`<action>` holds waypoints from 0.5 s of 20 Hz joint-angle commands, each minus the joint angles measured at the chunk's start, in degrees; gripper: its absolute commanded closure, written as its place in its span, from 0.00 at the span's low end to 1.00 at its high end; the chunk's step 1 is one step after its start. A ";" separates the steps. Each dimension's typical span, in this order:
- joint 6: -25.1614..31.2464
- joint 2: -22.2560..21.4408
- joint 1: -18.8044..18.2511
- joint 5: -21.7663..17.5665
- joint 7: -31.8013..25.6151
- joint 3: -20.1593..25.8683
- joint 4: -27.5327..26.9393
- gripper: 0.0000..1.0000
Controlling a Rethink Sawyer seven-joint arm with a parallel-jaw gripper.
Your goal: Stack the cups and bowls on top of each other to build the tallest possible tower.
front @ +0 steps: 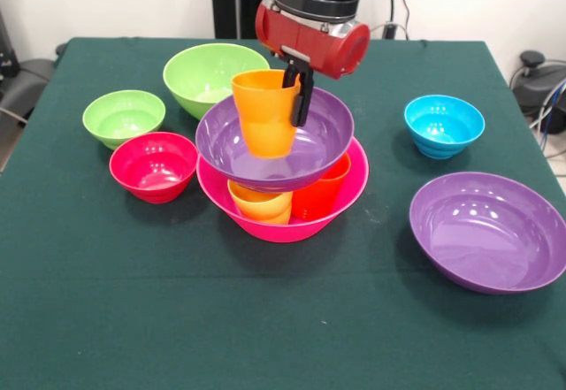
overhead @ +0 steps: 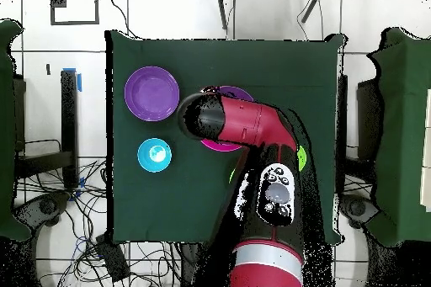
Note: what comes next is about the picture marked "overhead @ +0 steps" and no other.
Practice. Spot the large pink bowl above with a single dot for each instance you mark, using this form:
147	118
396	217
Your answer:
219	145

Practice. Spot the large green bowl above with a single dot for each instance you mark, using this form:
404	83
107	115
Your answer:
231	176

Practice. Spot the purple bowl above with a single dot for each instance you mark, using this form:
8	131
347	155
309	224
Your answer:
151	93
235	92

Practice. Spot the blue bowl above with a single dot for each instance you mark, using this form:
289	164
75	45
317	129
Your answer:
148	160

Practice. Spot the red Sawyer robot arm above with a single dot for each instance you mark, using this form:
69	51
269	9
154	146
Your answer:
249	122

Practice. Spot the dark green tablecloth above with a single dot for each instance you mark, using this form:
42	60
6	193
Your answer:
168	199

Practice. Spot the small green bowl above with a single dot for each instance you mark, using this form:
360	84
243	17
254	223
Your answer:
302	159

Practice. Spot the black stand with blue tape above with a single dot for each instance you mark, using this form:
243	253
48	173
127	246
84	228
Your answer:
69	115

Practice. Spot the black floor stand base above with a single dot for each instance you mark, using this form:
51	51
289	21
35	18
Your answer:
357	208
47	206

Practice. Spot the black power box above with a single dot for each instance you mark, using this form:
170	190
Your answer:
112	260

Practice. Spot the green covered side table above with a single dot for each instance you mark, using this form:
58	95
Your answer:
404	132
6	132

